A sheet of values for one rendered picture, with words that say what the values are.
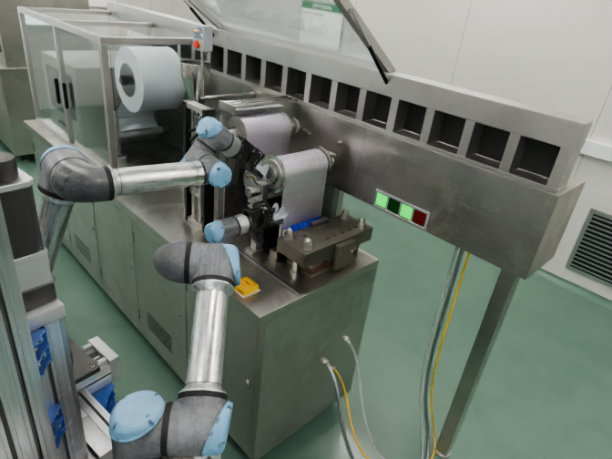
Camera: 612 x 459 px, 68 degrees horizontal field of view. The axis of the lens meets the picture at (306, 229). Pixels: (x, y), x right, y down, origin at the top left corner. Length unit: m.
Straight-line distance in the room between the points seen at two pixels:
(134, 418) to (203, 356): 0.20
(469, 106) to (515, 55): 2.48
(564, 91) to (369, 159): 2.33
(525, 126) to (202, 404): 1.18
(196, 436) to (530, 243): 1.13
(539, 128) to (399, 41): 3.18
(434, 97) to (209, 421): 1.22
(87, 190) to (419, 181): 1.10
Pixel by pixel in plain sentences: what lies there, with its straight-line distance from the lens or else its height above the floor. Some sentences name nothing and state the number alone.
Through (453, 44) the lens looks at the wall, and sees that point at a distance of 4.31.
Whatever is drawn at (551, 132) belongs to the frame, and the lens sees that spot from 1.53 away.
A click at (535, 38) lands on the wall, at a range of 4.03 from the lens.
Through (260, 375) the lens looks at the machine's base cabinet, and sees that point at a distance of 1.80.
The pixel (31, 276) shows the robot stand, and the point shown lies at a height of 1.33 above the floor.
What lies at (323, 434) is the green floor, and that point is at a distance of 2.44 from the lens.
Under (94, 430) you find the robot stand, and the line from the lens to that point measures 1.55.
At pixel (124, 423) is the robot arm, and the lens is 1.13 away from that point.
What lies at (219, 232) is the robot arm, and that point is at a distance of 1.60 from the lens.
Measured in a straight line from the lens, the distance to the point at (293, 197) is 1.82.
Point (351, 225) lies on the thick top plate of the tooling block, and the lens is 1.95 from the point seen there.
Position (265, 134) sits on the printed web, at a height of 1.34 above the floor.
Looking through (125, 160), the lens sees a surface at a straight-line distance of 2.57.
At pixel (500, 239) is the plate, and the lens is 1.65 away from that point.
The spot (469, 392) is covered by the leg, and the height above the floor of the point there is 0.45.
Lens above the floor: 1.91
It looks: 28 degrees down
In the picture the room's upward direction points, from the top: 7 degrees clockwise
